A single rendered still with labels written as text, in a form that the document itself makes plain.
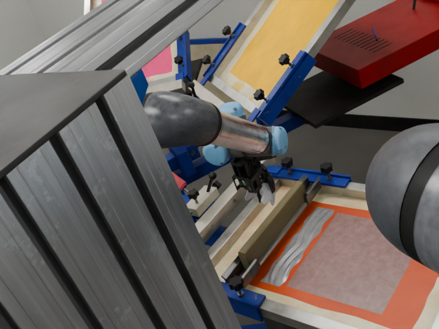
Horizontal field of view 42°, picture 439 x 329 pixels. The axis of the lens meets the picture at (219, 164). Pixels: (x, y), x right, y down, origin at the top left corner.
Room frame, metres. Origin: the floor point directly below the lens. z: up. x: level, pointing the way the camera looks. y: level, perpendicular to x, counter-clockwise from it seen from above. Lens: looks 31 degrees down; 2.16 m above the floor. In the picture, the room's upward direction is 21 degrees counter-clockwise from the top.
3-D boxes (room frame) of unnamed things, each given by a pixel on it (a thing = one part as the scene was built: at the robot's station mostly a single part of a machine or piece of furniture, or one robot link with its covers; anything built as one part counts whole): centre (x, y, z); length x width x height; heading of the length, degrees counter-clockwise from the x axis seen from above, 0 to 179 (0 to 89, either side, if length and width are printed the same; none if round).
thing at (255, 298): (1.27, 0.13, 0.97); 0.30 x 0.05 x 0.07; 42
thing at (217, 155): (1.32, -0.04, 1.42); 0.11 x 0.11 x 0.08; 56
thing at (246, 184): (1.41, -0.08, 1.26); 0.09 x 0.08 x 0.12; 132
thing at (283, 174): (1.64, -0.28, 0.97); 0.30 x 0.05 x 0.07; 42
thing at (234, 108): (1.41, -0.08, 1.42); 0.09 x 0.08 x 0.11; 146
